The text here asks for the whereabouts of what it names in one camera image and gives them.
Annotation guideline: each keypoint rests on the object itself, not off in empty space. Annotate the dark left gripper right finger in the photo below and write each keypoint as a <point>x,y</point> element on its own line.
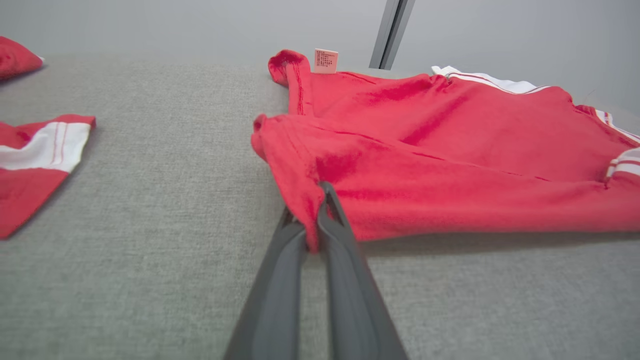
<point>355,300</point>

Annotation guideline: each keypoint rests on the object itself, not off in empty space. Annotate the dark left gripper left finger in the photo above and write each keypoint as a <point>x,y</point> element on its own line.
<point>272,310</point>

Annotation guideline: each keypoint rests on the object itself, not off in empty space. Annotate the red Bulls basketball jersey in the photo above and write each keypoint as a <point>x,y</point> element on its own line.
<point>450,150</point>

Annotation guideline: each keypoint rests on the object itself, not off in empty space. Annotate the red shorts with white stripe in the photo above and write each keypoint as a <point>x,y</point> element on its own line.
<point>30,200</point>

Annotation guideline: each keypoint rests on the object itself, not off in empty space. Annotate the grey partition frame post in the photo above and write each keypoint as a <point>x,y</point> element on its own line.
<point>392,30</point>

